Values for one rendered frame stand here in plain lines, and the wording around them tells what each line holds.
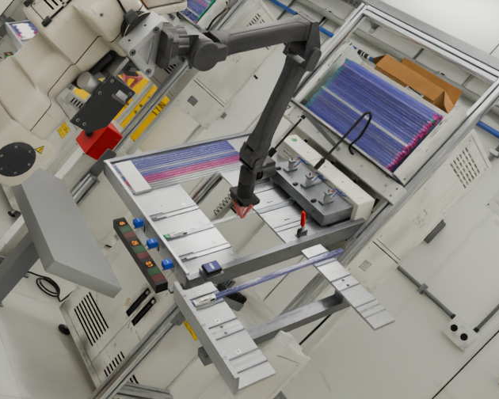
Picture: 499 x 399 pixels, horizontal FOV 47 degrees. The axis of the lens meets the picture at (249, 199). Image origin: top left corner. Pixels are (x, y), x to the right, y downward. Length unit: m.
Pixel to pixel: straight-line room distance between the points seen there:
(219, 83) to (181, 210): 1.40
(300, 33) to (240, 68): 1.67
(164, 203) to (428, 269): 1.95
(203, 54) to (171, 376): 1.16
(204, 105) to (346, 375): 1.77
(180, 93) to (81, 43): 1.72
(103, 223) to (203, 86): 0.98
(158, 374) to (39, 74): 1.14
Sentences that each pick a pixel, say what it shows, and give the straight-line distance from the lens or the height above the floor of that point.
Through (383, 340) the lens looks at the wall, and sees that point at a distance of 3.53.
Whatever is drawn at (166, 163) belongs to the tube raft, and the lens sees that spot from 2.22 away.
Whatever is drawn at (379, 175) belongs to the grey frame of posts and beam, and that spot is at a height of 1.36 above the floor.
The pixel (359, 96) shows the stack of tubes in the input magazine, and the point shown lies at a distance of 2.29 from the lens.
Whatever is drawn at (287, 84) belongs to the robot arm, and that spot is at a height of 1.35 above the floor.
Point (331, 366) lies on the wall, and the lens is 3.63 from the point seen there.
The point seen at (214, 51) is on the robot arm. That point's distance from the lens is 1.46.
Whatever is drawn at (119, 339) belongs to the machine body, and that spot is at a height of 0.25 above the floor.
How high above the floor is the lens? 1.18
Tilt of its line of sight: 5 degrees down
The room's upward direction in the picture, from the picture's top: 42 degrees clockwise
